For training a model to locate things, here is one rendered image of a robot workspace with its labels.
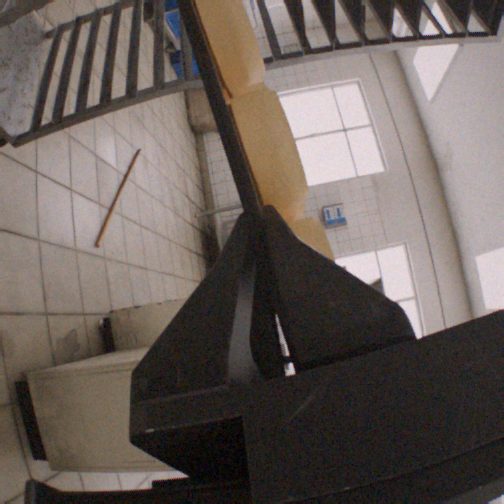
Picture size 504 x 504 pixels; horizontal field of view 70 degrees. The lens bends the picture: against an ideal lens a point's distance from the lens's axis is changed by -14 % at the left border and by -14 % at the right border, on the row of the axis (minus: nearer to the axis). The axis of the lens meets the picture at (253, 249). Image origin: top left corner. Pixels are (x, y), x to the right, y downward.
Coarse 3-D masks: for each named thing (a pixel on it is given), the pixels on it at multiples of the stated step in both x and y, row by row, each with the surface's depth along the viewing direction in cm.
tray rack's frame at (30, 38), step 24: (0, 0) 110; (144, 0) 141; (24, 24) 127; (72, 24) 143; (0, 48) 112; (24, 48) 128; (0, 72) 112; (24, 72) 128; (0, 96) 112; (24, 96) 127; (0, 120) 112; (24, 120) 127
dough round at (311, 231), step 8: (288, 224) 16; (296, 224) 15; (304, 224) 15; (312, 224) 15; (320, 224) 15; (296, 232) 15; (304, 232) 15; (312, 232) 15; (320, 232) 15; (304, 240) 14; (312, 240) 14; (320, 240) 14; (320, 248) 14; (328, 248) 14; (328, 256) 14
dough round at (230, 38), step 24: (192, 0) 15; (216, 0) 14; (240, 0) 14; (216, 24) 14; (240, 24) 14; (216, 48) 15; (240, 48) 15; (216, 72) 16; (240, 72) 16; (264, 72) 17
